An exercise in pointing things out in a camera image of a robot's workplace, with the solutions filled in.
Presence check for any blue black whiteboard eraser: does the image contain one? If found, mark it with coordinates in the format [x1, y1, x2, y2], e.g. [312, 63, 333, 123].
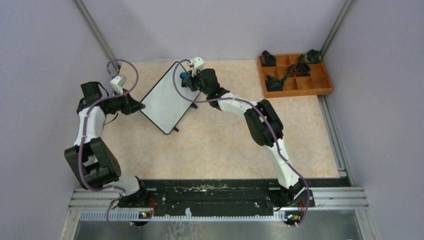
[179, 72, 188, 81]

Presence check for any white whiteboard black frame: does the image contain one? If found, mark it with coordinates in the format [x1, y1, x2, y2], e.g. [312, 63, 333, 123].
[141, 61, 201, 135]

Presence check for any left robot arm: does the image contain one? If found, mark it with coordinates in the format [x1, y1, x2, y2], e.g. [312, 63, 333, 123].
[64, 81, 150, 208]

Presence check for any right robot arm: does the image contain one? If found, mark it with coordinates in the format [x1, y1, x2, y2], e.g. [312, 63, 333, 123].
[179, 68, 312, 211]

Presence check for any dark crumpled cloth top left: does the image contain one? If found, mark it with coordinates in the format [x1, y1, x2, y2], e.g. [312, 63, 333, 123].
[259, 50, 277, 67]

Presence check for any dark cloth strip lower left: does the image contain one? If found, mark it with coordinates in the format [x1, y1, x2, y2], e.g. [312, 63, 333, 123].
[265, 64, 296, 92]

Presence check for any dark rolled cloth centre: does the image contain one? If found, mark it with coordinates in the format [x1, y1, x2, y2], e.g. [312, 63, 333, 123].
[294, 62, 311, 77]

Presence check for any dark cloth top right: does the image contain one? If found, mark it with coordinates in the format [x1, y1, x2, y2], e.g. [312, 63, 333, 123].
[304, 49, 322, 64]

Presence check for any orange compartment tray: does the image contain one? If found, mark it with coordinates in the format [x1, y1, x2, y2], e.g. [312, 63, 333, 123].
[256, 53, 334, 98]

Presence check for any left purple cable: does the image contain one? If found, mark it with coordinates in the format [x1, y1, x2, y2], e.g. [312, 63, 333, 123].
[77, 58, 140, 232]

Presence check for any purple cable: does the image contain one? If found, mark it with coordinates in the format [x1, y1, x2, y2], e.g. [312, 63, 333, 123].
[77, 58, 140, 232]
[172, 59, 312, 228]

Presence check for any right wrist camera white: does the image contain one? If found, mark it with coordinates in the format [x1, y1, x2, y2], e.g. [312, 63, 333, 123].
[188, 56, 205, 77]

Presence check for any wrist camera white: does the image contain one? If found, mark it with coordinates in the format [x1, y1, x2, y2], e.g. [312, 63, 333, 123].
[110, 74, 127, 95]
[188, 56, 205, 77]

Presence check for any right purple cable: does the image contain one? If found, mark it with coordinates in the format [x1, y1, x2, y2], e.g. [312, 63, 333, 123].
[172, 59, 312, 228]

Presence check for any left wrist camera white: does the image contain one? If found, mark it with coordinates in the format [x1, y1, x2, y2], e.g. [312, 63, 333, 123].
[110, 74, 127, 95]

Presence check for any aluminium frame post left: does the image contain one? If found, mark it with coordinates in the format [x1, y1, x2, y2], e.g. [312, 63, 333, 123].
[72, 0, 116, 61]

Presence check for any aluminium frame post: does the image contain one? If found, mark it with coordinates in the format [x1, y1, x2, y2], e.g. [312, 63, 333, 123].
[72, 0, 116, 61]
[320, 0, 357, 57]

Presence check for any white cable duct strip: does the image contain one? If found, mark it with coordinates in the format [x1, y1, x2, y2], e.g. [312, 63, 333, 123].
[79, 208, 301, 225]

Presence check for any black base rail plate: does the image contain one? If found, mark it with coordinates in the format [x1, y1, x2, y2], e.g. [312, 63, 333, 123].
[117, 177, 352, 220]

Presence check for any aluminium frame post right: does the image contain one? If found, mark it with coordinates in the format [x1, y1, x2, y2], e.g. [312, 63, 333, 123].
[320, 0, 357, 57]

